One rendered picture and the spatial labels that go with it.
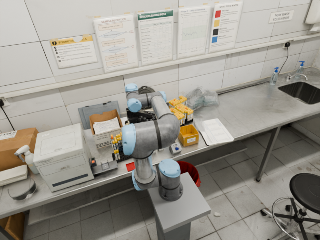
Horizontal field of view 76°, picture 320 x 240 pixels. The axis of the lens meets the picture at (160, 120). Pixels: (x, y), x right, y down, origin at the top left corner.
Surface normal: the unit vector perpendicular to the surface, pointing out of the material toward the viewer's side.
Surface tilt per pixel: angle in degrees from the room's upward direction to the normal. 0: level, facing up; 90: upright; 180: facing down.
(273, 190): 0
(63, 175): 90
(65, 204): 0
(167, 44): 95
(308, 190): 3
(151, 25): 94
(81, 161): 90
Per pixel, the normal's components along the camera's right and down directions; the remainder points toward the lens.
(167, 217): -0.07, -0.80
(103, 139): 0.33, 0.50
